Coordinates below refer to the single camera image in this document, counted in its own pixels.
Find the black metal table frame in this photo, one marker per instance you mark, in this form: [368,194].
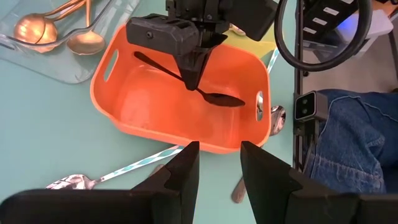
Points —
[298,62]

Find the black device with white labels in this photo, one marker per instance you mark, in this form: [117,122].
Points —
[315,14]

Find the small grey-faced camera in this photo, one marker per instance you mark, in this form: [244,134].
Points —
[306,105]

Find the orange plastic bin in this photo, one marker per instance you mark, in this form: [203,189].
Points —
[149,102]

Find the green table mat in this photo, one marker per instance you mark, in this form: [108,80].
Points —
[46,130]

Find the white box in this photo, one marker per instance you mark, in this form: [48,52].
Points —
[379,26]

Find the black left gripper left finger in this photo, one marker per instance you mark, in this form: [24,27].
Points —
[186,186]

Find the copper-gold metal spoon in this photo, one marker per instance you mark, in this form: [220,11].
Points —
[25,29]
[51,32]
[87,43]

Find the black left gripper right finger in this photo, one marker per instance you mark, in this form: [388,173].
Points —
[264,186]

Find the person's leg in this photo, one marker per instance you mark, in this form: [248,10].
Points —
[357,140]

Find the clear plastic bin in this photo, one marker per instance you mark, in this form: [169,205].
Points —
[62,67]

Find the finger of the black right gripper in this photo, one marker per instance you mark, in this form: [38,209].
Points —
[187,68]
[203,59]

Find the yellow-green plastic bin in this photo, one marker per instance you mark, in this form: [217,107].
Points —
[258,49]

